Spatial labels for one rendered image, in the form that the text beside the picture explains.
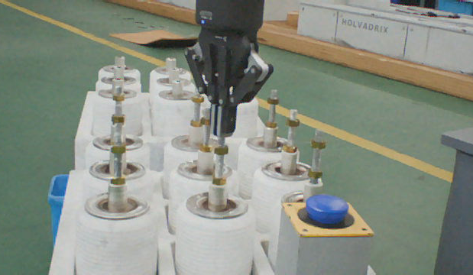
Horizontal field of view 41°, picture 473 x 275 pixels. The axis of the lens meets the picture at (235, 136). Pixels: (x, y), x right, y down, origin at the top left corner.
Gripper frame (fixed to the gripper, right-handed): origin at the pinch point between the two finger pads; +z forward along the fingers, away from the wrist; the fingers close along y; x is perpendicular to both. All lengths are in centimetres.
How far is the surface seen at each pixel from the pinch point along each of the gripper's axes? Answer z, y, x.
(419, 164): 36, -32, 104
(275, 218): 12.1, 4.5, 5.5
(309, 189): 8.4, 6.8, 8.8
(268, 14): 24, -229, 244
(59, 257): 17.8, -11.0, -15.0
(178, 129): 16, -42, 27
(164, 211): 17.9, -15.0, 3.6
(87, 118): 18, -62, 19
